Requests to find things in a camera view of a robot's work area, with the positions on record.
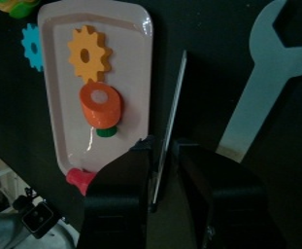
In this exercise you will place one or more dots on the orange toy gear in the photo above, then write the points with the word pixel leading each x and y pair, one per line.
pixel 88 53

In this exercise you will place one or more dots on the light blue toy wrench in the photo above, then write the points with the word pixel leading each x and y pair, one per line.
pixel 261 84

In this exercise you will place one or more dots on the yellow green toy food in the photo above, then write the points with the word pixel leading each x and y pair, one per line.
pixel 16 6

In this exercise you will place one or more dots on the orange toy carrot piece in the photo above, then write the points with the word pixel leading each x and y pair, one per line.
pixel 100 105

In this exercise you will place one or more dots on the red toy piece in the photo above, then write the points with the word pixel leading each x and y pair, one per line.
pixel 82 180

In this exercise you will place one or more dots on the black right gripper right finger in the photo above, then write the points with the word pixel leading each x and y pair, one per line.
pixel 227 201

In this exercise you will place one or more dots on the thin metal rod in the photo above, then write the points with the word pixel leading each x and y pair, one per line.
pixel 171 116

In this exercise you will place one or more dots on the cyan toy gear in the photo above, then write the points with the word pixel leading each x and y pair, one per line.
pixel 32 47

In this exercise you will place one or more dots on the black camera device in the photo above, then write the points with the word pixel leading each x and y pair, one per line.
pixel 36 216

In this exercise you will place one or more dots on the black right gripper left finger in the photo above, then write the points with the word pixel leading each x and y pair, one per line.
pixel 119 194

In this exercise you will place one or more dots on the pink plastic cutting board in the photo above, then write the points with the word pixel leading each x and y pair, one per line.
pixel 131 64

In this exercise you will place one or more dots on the grey cloth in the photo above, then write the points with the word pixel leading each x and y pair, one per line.
pixel 10 233

